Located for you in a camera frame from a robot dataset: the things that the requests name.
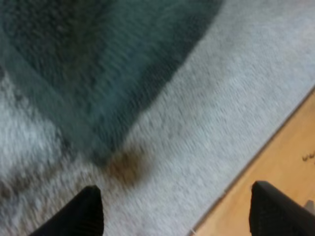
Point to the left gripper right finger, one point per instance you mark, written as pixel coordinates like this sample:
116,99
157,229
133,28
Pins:
273,214

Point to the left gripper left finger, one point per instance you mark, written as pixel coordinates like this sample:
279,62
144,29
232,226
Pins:
81,216

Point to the dark grey-green towel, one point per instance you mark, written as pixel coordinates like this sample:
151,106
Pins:
98,64

